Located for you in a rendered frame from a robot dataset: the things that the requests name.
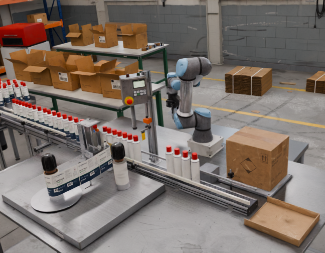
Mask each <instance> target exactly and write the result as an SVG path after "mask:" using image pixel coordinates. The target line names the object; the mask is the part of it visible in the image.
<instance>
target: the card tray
mask: <svg viewBox="0 0 325 253"><path fill-rule="evenodd" d="M319 217H320V213H317V212H314V211H311V210H308V209H305V208H302V207H299V206H296V205H293V204H290V203H287V202H284V201H281V200H278V199H275V198H272V197H269V196H267V202H266V203H265V204H264V205H263V206H262V207H261V208H260V209H259V210H258V211H257V212H256V213H255V214H254V215H253V216H252V217H251V218H250V219H249V220H248V219H244V225H246V226H248V227H251V228H253V229H256V230H258V231H261V232H263V233H266V234H268V235H270V236H273V237H275V238H278V239H280V240H283V241H285V242H288V243H290V244H293V245H295V246H298V247H299V246H300V245H301V243H302V242H303V241H304V239H305V238H306V237H307V235H308V234H309V233H310V232H311V230H312V229H313V228H314V226H315V225H316V224H317V222H318V221H319Z"/></svg>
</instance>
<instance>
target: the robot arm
mask: <svg viewBox="0 0 325 253"><path fill-rule="evenodd" d="M211 70H212V64H211V62H210V61H209V60H208V59H207V58H204V57H194V58H184V59H179V60H178V61H177V64H176V73H173V72H172V73H168V74H167V81H168V92H167V94H168V99H167V100H166V106H167V107H170V108H171V110H170V111H169V112H168V114H169V115H171V116H172V118H173V119H174V120H175V124H176V127H177V129H179V130H181V129H189V128H195V130H194V133H193V141H194V142H197V143H209V142H211V141H212V140H213V135H212V132H211V112H210V111H209V110H208V109H206V108H196V109H195V111H193V110H192V95H193V87H197V86H200V80H201V79H202V78H203V77H204V76H206V75H208V74H209V73H210V72H211ZM177 77H179V79H177ZM178 90H180V96H178ZM175 111H177V113H175Z"/></svg>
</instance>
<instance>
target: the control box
mask: <svg viewBox="0 0 325 253"><path fill-rule="evenodd" d="M129 76H130V77H129V78H126V75H121V76H119V82H120V89H121V97H122V103H123V105H124V106H132V105H138V104H144V103H148V93H147V84H146V76H145V75H141V73H140V76H136V73H135V74H130V75H129ZM139 79H145V87H142V88H135V89H133V84H132V81H133V80H139ZM142 89H146V93H147V95H140V96H133V91H135V90H142ZM128 99H132V104H127V102H126V101H127V100H128Z"/></svg>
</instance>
